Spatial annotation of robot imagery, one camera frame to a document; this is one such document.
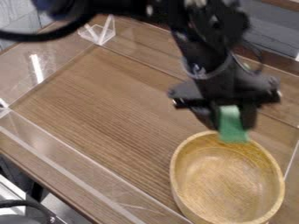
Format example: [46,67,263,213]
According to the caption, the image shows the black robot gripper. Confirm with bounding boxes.
[168,56,280,130]

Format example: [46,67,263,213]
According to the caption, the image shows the green rectangular block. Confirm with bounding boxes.
[219,106,248,143]

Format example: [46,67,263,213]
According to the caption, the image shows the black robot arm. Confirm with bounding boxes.
[0,0,280,130]

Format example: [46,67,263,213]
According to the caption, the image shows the brown wooden bowl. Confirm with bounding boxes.
[170,131,286,224]

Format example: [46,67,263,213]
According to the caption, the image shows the clear acrylic enclosure walls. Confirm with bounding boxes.
[0,14,299,224]

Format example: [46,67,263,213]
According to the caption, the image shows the black metal table frame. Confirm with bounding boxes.
[0,157,91,224]

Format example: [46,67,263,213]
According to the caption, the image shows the black cable lower left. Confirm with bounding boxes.
[0,199,54,224]

